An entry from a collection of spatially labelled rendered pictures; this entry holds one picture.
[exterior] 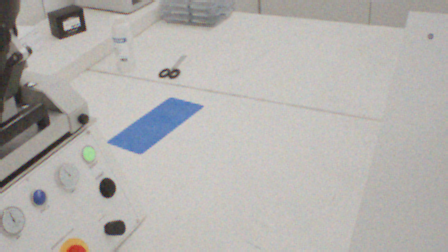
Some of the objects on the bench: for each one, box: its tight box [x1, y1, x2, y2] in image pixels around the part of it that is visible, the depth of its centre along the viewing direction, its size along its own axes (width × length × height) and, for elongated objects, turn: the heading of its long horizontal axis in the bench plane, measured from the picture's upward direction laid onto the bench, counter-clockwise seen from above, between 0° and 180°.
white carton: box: [17, 25, 45, 65], centre depth 154 cm, size 12×23×7 cm, turn 168°
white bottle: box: [111, 14, 136, 72], centre depth 153 cm, size 5×5×14 cm
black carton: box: [47, 5, 87, 40], centre depth 170 cm, size 6×9×7 cm
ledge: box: [24, 0, 164, 82], centre depth 172 cm, size 30×84×4 cm, turn 159°
